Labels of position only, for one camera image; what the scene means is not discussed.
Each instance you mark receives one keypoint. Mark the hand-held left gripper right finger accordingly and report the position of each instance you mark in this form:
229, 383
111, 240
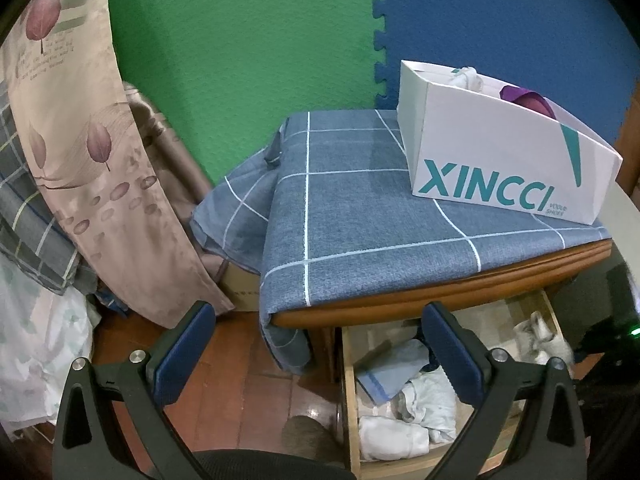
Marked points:
457, 360

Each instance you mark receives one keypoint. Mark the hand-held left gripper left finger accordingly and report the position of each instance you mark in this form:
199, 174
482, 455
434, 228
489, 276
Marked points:
187, 355

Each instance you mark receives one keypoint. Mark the white thick underwear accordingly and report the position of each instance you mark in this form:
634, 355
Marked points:
395, 437

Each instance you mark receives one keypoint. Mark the wooden drawer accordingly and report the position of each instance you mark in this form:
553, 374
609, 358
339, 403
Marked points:
350, 410

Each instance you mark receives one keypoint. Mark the white cardboard box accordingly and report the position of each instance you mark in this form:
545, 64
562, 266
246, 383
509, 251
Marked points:
475, 150

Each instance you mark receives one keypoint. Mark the light blue long underwear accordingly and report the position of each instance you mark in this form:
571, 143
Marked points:
467, 79

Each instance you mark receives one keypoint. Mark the white crumpled underwear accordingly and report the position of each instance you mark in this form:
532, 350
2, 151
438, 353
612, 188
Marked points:
435, 395

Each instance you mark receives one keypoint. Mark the light blue folded cloth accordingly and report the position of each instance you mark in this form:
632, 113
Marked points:
395, 370

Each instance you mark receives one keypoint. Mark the pale rolled socks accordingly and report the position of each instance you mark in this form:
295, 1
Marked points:
542, 340

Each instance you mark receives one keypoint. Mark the wooden nightstand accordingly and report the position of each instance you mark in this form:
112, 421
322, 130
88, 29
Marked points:
425, 297

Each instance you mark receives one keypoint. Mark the brown cardboard box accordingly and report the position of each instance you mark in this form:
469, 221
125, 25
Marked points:
242, 287

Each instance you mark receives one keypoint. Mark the white cabinet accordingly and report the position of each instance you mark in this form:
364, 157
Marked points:
631, 210

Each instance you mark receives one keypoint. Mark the grey fuzzy item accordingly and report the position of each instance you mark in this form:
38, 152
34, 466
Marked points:
307, 437

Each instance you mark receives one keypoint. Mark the white floral sheet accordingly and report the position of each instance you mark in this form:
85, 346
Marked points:
40, 350

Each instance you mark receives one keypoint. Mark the blue checked cloth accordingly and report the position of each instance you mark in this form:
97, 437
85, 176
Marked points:
360, 210

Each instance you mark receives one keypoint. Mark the grey checked blanket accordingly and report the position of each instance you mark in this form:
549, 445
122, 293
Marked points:
30, 220

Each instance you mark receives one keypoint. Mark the brown curtain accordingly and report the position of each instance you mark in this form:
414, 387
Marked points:
160, 140

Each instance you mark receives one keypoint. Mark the purple garment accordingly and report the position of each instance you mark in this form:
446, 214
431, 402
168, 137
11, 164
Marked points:
522, 96

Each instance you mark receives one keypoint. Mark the beige leaf print curtain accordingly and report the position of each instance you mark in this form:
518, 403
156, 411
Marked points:
75, 110

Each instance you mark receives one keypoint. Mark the blue foam mat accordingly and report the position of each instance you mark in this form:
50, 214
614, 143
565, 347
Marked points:
500, 10

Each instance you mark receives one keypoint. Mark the green foam mat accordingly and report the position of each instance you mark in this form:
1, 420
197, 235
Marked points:
240, 35

